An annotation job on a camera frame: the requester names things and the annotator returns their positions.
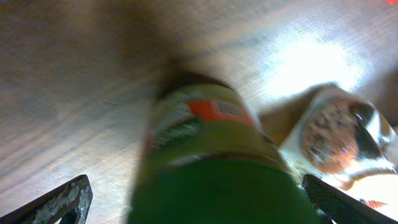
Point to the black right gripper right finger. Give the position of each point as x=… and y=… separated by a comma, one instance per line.
x=338, y=206

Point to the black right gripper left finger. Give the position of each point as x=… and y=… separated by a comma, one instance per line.
x=68, y=203

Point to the beige snack bag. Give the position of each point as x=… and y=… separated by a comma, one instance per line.
x=343, y=140

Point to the green lid spice jar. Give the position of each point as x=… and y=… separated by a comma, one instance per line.
x=206, y=159

